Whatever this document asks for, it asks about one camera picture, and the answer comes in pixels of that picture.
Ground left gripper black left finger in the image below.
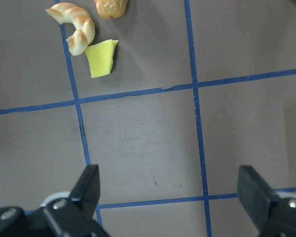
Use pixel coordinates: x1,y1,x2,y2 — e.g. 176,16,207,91
43,165,100,237

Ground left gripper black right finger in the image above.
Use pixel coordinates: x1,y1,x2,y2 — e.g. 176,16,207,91
237,165,296,237

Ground yellow sponge piece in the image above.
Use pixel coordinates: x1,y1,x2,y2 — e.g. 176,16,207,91
85,39,119,78

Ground twisted croissant bread piece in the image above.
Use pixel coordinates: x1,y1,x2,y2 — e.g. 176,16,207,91
46,2,95,56

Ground round golden bread roll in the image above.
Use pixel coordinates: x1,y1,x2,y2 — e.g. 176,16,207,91
94,0,128,19

